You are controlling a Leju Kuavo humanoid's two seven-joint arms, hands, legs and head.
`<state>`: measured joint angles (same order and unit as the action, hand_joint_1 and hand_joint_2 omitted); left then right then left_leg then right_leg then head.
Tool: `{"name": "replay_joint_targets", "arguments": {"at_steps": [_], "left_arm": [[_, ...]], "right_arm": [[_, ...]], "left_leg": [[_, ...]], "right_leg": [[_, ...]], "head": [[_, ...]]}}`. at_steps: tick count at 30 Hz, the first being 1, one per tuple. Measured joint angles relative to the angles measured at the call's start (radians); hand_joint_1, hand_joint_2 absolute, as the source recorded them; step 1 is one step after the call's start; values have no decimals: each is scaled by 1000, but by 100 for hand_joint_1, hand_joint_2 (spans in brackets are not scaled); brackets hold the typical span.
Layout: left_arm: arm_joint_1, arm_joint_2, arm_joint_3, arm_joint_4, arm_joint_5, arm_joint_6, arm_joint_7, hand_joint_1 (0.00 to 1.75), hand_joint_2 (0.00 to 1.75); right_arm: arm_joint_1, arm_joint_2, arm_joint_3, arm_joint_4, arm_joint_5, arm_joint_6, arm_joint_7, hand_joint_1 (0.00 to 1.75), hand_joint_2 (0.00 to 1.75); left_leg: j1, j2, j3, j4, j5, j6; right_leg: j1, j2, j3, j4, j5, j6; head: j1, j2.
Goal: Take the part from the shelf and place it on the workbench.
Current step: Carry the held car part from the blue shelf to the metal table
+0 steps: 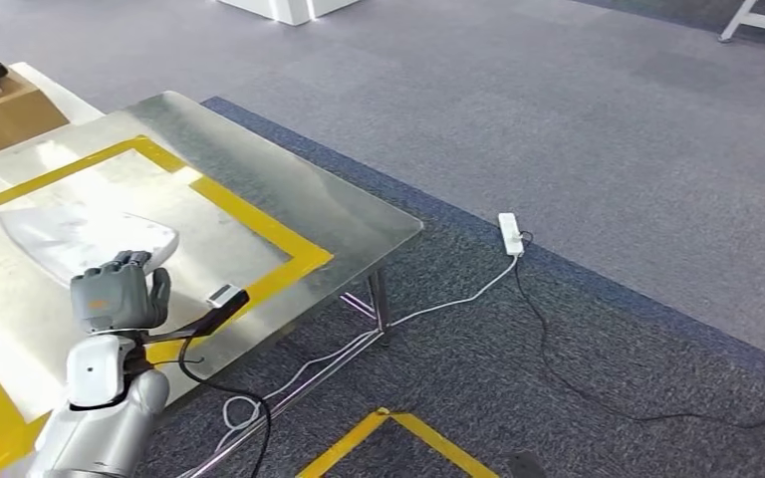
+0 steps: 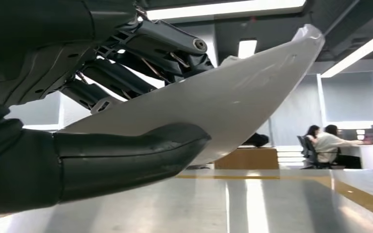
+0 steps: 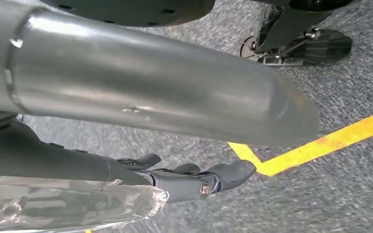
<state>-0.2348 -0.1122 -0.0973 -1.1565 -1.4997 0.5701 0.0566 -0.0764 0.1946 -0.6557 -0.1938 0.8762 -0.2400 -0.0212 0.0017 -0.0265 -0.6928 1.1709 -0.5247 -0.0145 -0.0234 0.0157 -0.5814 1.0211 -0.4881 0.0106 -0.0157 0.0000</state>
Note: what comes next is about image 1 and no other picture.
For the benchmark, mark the yellow tape outline on workbench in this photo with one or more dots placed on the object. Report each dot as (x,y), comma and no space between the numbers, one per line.
(257,224)

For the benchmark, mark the brown cardboard box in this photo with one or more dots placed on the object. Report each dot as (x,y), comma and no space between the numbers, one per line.
(6,122)

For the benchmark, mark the white power strip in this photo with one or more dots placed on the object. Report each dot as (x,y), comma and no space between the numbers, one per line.
(510,234)

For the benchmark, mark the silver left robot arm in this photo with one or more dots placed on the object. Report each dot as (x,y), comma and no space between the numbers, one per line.
(99,409)

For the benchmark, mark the steel workbench table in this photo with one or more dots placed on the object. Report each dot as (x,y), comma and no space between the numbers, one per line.
(277,198)

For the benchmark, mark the white pointed plastic shell part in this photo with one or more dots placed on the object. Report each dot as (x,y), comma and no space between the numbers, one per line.
(79,237)

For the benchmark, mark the black left wrist camera bracket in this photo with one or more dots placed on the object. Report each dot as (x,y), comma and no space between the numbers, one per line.
(207,323)

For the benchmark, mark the yellow floor tape outline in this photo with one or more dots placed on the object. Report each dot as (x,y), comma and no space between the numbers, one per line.
(442,448)

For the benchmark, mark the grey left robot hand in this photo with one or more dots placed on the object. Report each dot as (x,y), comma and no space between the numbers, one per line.
(118,300)

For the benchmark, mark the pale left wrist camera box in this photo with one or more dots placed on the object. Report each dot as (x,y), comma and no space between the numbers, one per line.
(224,295)

